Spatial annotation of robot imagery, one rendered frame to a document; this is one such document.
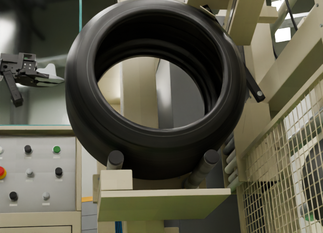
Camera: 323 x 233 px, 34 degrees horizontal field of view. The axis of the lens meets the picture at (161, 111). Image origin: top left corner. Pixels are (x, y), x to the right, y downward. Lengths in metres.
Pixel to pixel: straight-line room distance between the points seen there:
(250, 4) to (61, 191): 1.08
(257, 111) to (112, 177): 0.71
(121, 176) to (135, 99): 0.55
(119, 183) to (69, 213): 0.74
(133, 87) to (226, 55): 0.47
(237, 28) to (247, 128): 0.37
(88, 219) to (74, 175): 9.24
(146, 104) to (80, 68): 0.45
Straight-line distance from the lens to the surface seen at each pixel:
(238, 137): 1.93
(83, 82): 1.59
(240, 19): 2.00
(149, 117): 1.97
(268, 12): 2.06
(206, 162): 1.56
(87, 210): 11.57
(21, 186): 2.30
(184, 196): 1.53
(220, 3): 2.19
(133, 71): 2.04
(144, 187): 1.86
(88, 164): 11.86
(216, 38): 1.71
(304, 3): 12.42
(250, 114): 1.98
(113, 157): 1.52
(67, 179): 2.29
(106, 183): 1.50
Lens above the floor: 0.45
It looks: 22 degrees up
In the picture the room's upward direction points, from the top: 3 degrees counter-clockwise
